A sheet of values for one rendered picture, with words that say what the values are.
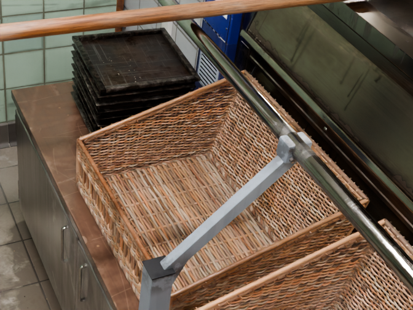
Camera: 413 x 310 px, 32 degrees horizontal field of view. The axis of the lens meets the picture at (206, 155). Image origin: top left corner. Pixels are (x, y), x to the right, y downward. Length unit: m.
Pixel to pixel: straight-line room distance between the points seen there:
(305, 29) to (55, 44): 1.29
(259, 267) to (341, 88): 0.44
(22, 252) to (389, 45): 1.52
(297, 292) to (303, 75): 0.51
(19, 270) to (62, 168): 0.62
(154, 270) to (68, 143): 0.91
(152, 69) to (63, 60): 0.89
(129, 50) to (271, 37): 0.46
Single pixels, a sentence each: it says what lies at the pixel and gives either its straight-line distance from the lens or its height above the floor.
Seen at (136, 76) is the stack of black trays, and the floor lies 0.78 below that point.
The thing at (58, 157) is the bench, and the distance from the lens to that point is 2.01.
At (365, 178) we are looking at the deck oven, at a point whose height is 0.86.
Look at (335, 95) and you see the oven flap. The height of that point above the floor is 0.98.
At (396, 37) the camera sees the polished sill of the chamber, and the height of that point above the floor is 1.18.
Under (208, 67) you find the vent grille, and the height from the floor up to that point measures 0.74.
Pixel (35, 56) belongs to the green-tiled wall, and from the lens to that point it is 2.82.
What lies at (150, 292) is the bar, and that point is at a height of 0.92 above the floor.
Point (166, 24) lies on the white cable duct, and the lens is 2.43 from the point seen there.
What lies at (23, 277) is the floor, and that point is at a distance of 2.48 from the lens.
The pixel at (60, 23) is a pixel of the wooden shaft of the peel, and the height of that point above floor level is 1.21.
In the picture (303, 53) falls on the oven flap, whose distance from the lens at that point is 1.76.
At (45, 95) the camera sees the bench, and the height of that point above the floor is 0.58.
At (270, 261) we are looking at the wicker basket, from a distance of 1.56.
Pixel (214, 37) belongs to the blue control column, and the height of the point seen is 0.84.
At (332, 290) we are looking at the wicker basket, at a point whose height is 0.67.
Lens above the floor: 1.84
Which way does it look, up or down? 38 degrees down
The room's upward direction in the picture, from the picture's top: 9 degrees clockwise
